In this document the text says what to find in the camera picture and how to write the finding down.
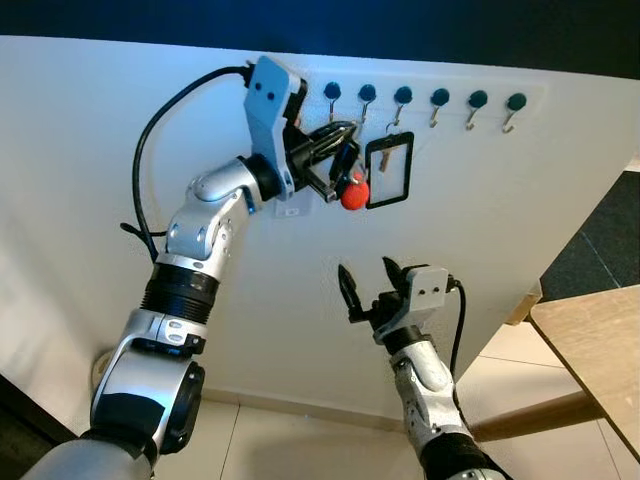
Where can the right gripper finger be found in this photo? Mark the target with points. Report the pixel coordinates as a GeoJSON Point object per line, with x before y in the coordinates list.
{"type": "Point", "coordinates": [352, 295]}
{"type": "Point", "coordinates": [394, 278]}

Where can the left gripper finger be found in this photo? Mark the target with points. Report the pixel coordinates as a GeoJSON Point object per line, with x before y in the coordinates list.
{"type": "Point", "coordinates": [335, 130]}
{"type": "Point", "coordinates": [350, 155]}

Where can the red key fob with keys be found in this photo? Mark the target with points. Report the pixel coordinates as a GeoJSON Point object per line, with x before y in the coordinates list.
{"type": "Point", "coordinates": [355, 195]}

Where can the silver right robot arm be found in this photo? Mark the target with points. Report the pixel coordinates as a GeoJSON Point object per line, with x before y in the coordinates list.
{"type": "Point", "coordinates": [435, 400]}

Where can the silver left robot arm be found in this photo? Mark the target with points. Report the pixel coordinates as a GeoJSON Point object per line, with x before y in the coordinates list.
{"type": "Point", "coordinates": [150, 380]}

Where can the dark knob metal hook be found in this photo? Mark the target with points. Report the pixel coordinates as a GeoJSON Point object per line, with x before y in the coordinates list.
{"type": "Point", "coordinates": [402, 95]}
{"type": "Point", "coordinates": [367, 93]}
{"type": "Point", "coordinates": [516, 101]}
{"type": "Point", "coordinates": [440, 97]}
{"type": "Point", "coordinates": [332, 92]}
{"type": "Point", "coordinates": [477, 99]}

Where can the white board panel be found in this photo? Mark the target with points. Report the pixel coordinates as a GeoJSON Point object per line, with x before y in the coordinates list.
{"type": "Point", "coordinates": [500, 220]}

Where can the black floor mat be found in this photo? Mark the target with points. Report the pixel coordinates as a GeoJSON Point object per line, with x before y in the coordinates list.
{"type": "Point", "coordinates": [600, 240]}

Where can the wooden table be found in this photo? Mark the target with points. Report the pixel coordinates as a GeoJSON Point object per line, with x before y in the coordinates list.
{"type": "Point", "coordinates": [600, 350]}

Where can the beige tape roll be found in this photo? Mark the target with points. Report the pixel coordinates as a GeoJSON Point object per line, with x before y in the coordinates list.
{"type": "Point", "coordinates": [100, 370]}

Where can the black rectangular key frame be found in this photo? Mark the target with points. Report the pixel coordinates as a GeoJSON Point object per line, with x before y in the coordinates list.
{"type": "Point", "coordinates": [369, 180]}

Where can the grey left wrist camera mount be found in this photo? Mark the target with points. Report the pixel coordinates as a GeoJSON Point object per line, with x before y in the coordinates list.
{"type": "Point", "coordinates": [268, 100]}

